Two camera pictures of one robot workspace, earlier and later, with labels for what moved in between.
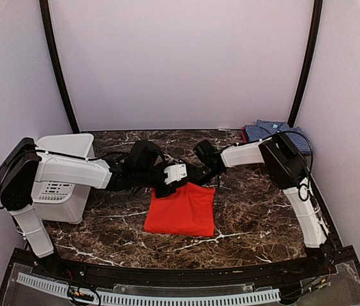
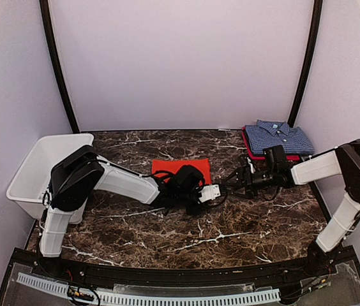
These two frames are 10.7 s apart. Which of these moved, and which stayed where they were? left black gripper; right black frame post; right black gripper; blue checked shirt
Moved: right black gripper; left black gripper
Stayed: blue checked shirt; right black frame post
